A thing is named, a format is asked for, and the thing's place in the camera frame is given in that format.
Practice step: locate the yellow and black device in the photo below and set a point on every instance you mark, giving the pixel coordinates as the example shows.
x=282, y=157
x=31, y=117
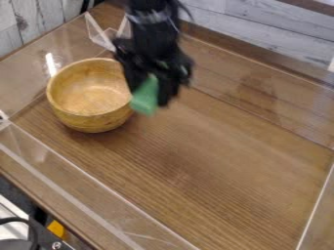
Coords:
x=63, y=240

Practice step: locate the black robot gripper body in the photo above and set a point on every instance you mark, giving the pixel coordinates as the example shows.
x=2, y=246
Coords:
x=153, y=47

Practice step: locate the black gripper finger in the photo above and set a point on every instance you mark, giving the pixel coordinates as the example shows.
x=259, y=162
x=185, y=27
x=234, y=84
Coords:
x=135, y=76
x=169, y=88

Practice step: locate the green rectangular block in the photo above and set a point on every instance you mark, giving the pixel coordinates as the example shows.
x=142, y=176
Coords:
x=144, y=96

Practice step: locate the light wooden bowl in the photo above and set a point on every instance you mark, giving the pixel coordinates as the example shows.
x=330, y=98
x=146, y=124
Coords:
x=88, y=95

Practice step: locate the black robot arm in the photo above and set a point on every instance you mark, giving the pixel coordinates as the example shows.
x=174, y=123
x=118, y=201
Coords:
x=157, y=6

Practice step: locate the clear acrylic corner bracket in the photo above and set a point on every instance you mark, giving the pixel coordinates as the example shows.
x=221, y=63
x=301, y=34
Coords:
x=100, y=36

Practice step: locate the clear acrylic tray wall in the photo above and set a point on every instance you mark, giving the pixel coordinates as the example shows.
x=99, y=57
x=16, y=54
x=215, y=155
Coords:
x=91, y=210

